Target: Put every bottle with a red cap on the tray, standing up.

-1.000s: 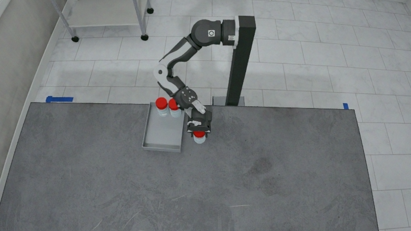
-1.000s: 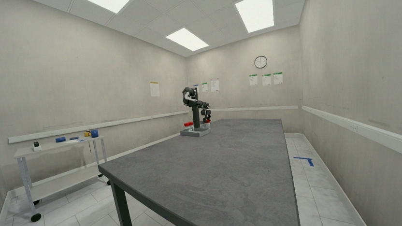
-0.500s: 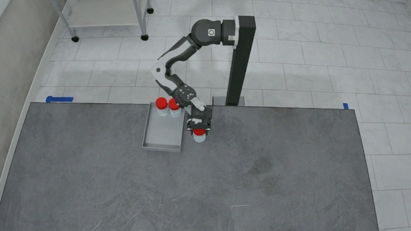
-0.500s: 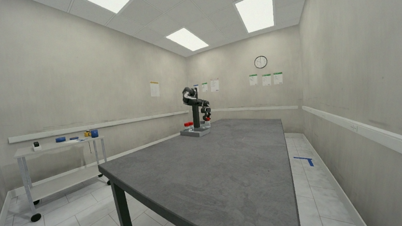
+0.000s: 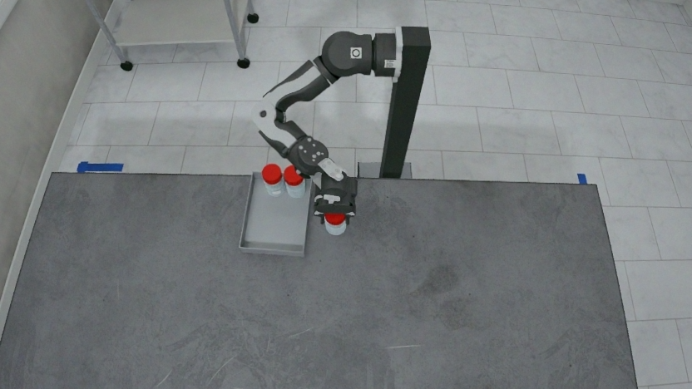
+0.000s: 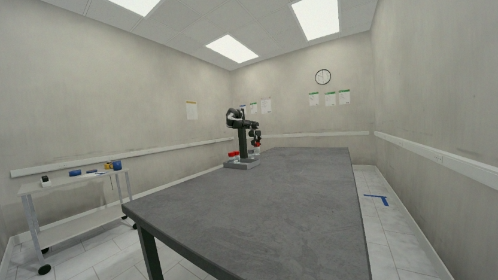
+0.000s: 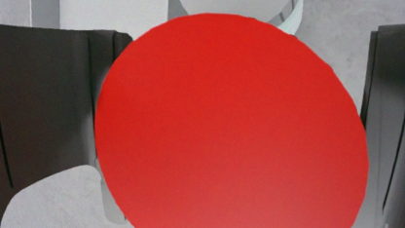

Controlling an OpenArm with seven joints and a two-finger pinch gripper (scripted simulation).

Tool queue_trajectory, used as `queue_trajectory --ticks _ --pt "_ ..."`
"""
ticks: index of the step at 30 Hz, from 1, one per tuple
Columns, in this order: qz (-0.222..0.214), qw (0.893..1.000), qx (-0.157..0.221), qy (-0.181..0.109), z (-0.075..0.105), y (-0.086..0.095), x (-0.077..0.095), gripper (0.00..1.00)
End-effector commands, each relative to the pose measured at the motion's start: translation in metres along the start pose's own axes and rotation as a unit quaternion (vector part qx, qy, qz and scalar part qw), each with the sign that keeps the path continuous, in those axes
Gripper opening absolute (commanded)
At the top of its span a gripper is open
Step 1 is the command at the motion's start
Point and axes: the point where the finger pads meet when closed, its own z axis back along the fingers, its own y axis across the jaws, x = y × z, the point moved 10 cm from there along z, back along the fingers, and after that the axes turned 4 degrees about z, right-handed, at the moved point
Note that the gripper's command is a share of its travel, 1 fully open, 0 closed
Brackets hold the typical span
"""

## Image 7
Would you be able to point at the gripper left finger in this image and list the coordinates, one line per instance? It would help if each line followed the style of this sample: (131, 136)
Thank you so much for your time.
(50, 80)

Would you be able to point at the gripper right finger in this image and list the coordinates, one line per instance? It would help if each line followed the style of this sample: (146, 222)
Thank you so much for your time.
(383, 117)

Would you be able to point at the light grey tray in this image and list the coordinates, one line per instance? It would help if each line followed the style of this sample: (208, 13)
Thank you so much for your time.
(131, 16)

